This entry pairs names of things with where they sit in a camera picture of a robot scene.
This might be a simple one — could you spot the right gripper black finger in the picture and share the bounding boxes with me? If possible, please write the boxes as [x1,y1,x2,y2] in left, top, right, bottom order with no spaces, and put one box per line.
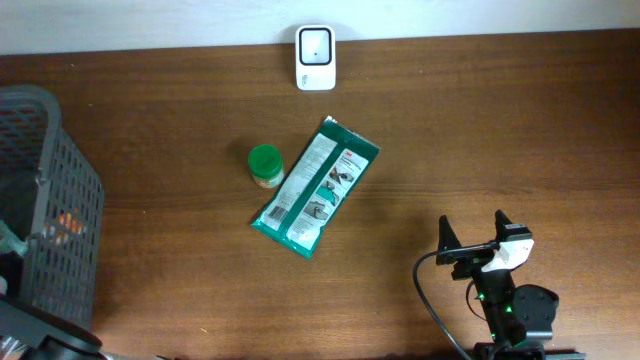
[438,215,462,250]
[495,209,520,240]

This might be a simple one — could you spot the green white gloves package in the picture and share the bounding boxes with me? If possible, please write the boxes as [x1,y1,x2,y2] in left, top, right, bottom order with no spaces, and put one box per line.
[252,117,380,259]

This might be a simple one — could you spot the green lid jar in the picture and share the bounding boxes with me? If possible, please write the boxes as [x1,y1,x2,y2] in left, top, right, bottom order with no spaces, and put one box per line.
[248,144,284,189]

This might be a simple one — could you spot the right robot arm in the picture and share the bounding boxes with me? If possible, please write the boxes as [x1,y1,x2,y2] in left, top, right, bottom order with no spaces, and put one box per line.
[436,210,586,360]

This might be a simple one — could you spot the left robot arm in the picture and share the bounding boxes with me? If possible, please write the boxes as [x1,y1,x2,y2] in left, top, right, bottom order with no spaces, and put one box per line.
[1,295,107,360]

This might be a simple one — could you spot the white barcode scanner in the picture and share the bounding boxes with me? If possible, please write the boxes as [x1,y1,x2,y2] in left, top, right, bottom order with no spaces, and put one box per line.
[295,24,337,91]

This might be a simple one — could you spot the grey plastic basket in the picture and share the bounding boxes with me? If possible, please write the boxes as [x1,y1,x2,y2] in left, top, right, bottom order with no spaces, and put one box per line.
[1,85,105,328]

